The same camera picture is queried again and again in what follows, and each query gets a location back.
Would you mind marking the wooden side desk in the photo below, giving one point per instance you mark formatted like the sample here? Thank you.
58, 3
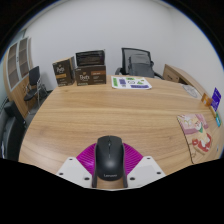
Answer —
178, 76

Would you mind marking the small orange-brown box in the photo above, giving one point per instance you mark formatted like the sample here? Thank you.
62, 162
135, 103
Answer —
206, 100

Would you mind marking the black computer mouse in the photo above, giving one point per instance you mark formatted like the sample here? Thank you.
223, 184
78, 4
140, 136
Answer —
109, 158

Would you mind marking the wide brown cardboard box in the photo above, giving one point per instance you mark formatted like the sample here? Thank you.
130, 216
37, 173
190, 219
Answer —
90, 76

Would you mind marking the wooden shelf cabinet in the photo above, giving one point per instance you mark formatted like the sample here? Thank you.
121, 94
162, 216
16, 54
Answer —
15, 70

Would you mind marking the purple card package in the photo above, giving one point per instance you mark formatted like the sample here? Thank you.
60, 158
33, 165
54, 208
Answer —
216, 98

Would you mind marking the black armchair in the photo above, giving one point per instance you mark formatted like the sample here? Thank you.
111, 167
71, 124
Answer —
11, 131

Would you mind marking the tall brown cardboard box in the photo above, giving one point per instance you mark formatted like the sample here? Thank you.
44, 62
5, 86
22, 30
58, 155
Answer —
63, 71

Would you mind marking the small teal box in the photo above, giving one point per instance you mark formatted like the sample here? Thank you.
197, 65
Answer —
218, 120

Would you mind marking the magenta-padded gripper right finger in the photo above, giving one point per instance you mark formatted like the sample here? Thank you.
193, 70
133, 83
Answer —
133, 160

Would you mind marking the black mesh office chair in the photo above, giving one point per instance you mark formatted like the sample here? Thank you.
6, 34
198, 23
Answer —
125, 56

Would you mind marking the white printed paper sheet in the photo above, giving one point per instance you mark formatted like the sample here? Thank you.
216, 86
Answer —
130, 83

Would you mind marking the black cardboard box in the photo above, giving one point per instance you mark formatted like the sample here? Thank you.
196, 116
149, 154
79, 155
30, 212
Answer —
90, 58

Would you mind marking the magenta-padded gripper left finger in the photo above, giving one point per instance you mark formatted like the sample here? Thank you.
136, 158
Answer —
85, 160

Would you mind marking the black visitor chair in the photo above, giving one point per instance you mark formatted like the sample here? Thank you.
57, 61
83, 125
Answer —
33, 76

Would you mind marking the grey backpack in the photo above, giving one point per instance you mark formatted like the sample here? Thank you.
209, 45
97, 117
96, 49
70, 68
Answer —
141, 66

